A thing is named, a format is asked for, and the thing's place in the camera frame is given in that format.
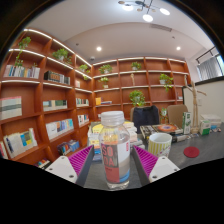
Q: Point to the ceiling air vent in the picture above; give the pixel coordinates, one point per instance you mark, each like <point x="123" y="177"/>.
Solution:
<point x="160" y="27"/>

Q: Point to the dark blue office chair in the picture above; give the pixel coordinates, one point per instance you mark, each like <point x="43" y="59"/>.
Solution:
<point x="145" y="117"/>

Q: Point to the green and white box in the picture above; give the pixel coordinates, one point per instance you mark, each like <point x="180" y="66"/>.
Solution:
<point x="204" y="128"/>

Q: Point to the white flat box stack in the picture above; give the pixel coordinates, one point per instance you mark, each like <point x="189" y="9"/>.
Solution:
<point x="211" y="120"/>

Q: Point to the tan chair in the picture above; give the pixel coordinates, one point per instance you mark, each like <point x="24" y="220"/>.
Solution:
<point x="176" y="115"/>

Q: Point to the flat round red coaster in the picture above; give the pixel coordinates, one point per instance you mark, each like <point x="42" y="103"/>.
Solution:
<point x="191" y="152"/>

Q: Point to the wooden artist mannequin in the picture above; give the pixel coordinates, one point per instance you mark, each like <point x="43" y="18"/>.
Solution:
<point x="195" y="110"/>

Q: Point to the white wall switch plate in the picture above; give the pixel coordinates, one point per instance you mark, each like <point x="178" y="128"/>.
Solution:
<point x="199" y="101"/>

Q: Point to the yellow striped ceramic mug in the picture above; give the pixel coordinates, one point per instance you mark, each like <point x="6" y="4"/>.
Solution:
<point x="159" y="145"/>

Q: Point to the wooden shelf unit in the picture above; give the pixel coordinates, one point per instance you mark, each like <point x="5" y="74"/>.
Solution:
<point x="113" y="96"/>

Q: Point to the black ceiling track rail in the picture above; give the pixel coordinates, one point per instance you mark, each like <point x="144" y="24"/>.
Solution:
<point x="205" y="55"/>

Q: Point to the branched ceiling light fixture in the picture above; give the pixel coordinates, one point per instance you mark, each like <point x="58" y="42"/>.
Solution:
<point x="147" y="17"/>

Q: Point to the green and white carton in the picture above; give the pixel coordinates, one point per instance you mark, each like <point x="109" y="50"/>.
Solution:
<point x="186" y="123"/>

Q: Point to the round recessed ceiling light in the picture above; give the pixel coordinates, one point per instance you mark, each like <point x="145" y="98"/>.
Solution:
<point x="99" y="48"/>
<point x="178" y="48"/>

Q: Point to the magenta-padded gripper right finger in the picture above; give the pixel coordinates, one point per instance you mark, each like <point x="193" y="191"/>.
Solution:
<point x="163" y="166"/>

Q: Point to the clear plastic drink bottle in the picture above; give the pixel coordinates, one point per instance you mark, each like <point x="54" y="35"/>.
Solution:
<point x="114" y="156"/>

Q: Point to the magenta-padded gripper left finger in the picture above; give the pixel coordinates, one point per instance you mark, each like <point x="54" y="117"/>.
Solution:
<point x="61" y="167"/>

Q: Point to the colourful book stack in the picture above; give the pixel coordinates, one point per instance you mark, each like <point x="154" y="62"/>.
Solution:
<point x="94" y="133"/>

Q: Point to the grey window curtain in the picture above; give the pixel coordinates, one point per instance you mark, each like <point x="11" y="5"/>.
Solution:
<point x="208" y="68"/>

